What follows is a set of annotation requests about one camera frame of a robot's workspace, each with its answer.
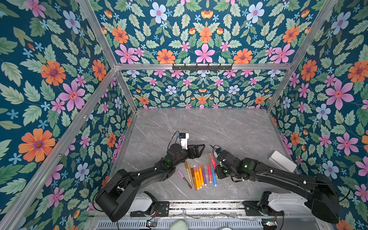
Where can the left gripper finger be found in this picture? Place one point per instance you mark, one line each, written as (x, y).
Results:
(195, 155)
(199, 147)

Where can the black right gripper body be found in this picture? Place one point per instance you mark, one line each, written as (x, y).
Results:
(222, 173)

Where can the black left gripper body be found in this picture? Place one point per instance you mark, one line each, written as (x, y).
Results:
(184, 155)

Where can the pink highlighter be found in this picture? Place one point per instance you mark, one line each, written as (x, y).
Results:
(213, 162)
(210, 173)

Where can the blue highlighter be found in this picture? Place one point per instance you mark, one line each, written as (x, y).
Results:
(213, 177)

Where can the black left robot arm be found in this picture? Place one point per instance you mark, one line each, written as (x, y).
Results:
(117, 196)

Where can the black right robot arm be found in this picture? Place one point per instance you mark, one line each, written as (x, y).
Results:
(321, 195)

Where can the gold brown pen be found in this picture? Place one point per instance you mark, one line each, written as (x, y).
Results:
(188, 172)

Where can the beige pen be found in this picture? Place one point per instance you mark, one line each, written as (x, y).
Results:
(191, 176)

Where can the pink cap brown pen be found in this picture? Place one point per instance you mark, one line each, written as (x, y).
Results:
(183, 177)

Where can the orange highlighter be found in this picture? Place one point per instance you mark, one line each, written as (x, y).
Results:
(195, 179)
(201, 175)
(198, 178)

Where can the purple highlighter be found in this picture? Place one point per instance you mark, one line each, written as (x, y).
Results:
(203, 174)

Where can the white box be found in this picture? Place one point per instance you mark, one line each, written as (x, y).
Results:
(282, 162)

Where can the metal hook rack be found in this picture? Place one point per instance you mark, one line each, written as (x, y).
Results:
(202, 67)

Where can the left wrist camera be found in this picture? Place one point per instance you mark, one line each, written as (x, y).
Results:
(184, 137)

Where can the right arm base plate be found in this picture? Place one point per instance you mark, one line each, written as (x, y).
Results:
(260, 207)

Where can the aluminium front rail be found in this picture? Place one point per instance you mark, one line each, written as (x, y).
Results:
(293, 206)

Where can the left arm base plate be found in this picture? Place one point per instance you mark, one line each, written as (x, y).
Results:
(146, 205)

